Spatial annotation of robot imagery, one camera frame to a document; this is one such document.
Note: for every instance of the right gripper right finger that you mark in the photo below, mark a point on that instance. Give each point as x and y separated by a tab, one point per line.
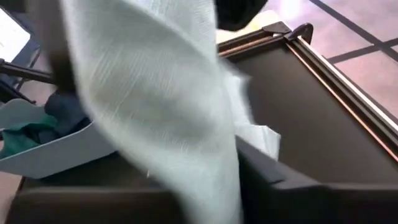
311	205

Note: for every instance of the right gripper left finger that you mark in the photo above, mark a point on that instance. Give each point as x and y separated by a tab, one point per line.
93	207

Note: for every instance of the navy blue microfiber towel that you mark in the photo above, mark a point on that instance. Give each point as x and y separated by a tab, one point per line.
66	115

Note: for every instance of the dark green microfiber towel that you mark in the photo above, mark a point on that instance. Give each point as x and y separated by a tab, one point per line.
21	137

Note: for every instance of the light green microfiber towel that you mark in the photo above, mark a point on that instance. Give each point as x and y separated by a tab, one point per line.
155	109

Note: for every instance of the pale blue plastic basket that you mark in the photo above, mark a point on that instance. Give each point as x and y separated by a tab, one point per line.
62	155

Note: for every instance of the grey metal stand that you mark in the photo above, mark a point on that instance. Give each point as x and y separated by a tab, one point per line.
18	72

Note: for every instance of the white flat panel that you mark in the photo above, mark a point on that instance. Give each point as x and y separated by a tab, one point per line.
12	37

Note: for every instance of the black table frame rail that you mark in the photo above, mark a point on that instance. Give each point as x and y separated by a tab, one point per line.
342	87

